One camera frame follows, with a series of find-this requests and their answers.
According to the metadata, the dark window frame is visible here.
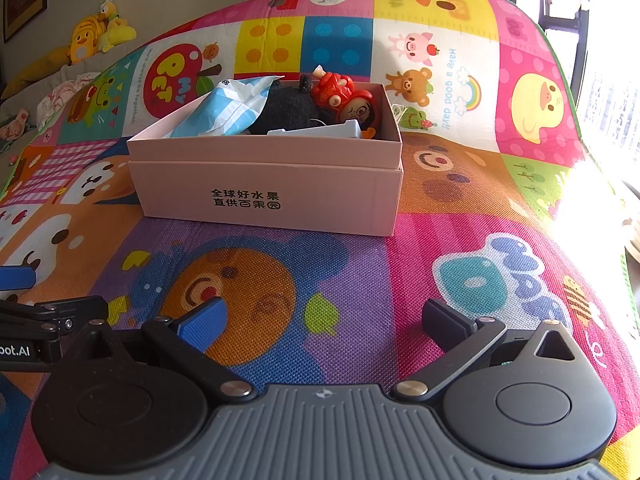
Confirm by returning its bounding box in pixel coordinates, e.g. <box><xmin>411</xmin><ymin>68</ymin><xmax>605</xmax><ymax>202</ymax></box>
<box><xmin>536</xmin><ymin>0</ymin><xmax>640</xmax><ymax>112</ymax></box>

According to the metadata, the yellow duck plush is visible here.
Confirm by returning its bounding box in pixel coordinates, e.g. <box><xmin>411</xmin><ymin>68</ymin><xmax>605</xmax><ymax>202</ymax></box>
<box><xmin>97</xmin><ymin>0</ymin><xmax>137</xmax><ymax>54</ymax></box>

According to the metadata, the pink cardboard box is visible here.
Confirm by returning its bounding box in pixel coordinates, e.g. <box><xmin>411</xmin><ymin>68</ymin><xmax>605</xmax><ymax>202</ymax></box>
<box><xmin>126</xmin><ymin>79</ymin><xmax>405</xmax><ymax>237</ymax></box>

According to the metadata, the red toy figure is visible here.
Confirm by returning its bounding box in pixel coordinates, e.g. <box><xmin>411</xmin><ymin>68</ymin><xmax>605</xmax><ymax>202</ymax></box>
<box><xmin>309</xmin><ymin>64</ymin><xmax>376</xmax><ymax>126</ymax></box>

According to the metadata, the pink white clothes pile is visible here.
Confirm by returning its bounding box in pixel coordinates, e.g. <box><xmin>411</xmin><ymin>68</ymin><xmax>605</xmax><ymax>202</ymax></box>
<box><xmin>37</xmin><ymin>72</ymin><xmax>101</xmax><ymax>126</ymax></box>

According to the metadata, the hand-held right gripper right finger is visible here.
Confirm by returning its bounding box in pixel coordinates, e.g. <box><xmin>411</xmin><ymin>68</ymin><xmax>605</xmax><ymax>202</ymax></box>
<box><xmin>392</xmin><ymin>297</ymin><xmax>577</xmax><ymax>402</ymax></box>

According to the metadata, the blue wipes packet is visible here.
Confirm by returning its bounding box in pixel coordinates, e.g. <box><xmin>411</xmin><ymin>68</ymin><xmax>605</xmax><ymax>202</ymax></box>
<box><xmin>160</xmin><ymin>75</ymin><xmax>286</xmax><ymax>139</ymax></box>

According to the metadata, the black plush toy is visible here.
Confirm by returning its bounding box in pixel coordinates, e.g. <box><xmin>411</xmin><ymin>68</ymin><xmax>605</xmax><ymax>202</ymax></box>
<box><xmin>247</xmin><ymin>75</ymin><xmax>334</xmax><ymax>136</ymax></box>

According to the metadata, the yellow plush pillow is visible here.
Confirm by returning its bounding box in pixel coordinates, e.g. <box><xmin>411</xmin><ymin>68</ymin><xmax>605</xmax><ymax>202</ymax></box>
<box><xmin>2</xmin><ymin>47</ymin><xmax>72</xmax><ymax>99</ymax></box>

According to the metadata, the colourful cartoon play mat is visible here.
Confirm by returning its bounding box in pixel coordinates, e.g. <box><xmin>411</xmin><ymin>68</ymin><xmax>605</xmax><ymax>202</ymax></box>
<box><xmin>0</xmin><ymin>0</ymin><xmax>640</xmax><ymax>480</ymax></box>

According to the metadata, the grey sofa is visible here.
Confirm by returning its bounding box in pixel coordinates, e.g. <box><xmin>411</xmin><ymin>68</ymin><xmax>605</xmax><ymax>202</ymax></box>
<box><xmin>0</xmin><ymin>47</ymin><xmax>121</xmax><ymax>196</ymax></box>

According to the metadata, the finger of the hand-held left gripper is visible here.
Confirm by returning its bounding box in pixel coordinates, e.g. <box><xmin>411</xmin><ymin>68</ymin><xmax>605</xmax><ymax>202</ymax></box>
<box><xmin>0</xmin><ymin>266</ymin><xmax>38</xmax><ymax>292</ymax></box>
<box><xmin>0</xmin><ymin>295</ymin><xmax>109</xmax><ymax>334</ymax></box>

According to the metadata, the pale blue plastic toy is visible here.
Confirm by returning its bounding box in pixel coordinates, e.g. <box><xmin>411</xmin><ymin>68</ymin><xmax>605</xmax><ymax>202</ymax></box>
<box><xmin>266</xmin><ymin>119</ymin><xmax>364</xmax><ymax>140</ymax></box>

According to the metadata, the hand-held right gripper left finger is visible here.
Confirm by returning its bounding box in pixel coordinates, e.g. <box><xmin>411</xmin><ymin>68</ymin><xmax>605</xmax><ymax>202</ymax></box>
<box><xmin>75</xmin><ymin>296</ymin><xmax>254</xmax><ymax>402</ymax></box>

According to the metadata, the orange striped duck plush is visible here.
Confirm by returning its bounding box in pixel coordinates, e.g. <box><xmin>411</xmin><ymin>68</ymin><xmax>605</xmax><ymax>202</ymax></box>
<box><xmin>67</xmin><ymin>14</ymin><xmax>109</xmax><ymax>65</ymax></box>

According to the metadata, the small pink garment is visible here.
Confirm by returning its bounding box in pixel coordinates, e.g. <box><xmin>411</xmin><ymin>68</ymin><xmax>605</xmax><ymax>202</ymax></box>
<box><xmin>0</xmin><ymin>107</ymin><xmax>32</xmax><ymax>142</ymax></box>

